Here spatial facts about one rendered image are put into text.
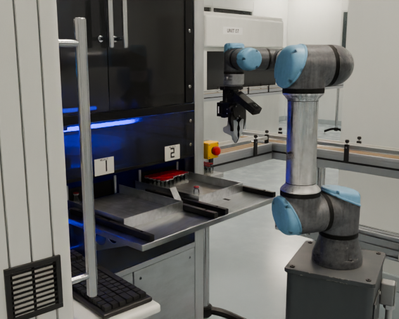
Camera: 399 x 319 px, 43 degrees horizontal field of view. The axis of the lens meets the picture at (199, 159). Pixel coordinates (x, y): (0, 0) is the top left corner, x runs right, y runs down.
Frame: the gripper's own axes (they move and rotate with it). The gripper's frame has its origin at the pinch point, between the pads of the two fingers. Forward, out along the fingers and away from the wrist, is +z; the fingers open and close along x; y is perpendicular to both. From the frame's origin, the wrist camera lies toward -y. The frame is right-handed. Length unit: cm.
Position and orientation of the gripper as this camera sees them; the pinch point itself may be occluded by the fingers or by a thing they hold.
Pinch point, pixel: (237, 139)
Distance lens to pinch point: 190.2
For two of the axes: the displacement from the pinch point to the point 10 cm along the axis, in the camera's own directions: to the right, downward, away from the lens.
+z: 0.0, 9.8, 2.0
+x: -6.7, 1.5, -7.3
